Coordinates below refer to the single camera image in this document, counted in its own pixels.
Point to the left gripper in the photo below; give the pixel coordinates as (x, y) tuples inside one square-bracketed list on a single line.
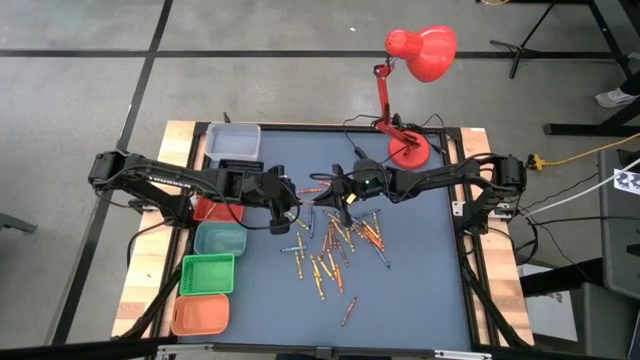
[(272, 195)]

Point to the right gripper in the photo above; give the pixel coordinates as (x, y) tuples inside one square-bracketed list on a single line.
[(370, 182)]

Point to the light blue crayon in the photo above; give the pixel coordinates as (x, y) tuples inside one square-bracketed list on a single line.
[(293, 248)]

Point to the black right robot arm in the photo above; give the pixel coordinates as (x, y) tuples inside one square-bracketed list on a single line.
[(450, 175)]

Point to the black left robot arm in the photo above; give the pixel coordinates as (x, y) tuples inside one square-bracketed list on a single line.
[(170, 181)]

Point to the black plastic basket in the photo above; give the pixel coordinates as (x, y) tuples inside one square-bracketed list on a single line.
[(240, 164)]

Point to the red plastic basket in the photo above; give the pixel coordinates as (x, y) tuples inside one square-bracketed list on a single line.
[(230, 212)]

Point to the teal plastic bin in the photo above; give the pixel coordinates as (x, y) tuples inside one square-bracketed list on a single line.
[(220, 240)]

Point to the clear plastic bin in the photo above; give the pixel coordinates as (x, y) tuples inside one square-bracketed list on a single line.
[(232, 142)]

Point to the green plastic basket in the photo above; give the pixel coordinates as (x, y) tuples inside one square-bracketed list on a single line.
[(207, 275)]

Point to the orange plastic bin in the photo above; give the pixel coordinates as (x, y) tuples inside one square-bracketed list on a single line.
[(195, 317)]

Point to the red desk lamp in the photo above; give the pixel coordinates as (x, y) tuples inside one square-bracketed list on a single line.
[(425, 52)]

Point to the black tripod stand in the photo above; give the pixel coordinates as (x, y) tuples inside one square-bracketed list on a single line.
[(520, 50)]

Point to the black stand base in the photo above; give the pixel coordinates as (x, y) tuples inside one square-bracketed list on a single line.
[(570, 129)]

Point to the grey furniture foot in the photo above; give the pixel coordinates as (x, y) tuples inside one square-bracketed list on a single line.
[(15, 223)]

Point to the grey cabinet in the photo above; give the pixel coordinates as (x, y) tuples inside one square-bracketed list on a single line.
[(620, 240)]

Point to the black-white marker tag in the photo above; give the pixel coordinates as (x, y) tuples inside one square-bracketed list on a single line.
[(629, 181)]

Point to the person's shoe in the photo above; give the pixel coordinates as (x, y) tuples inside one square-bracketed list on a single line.
[(614, 97)]

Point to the black table frame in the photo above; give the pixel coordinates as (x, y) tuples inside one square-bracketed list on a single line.
[(320, 127)]

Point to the aluminium table rail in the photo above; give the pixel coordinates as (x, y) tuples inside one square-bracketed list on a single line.
[(460, 355)]

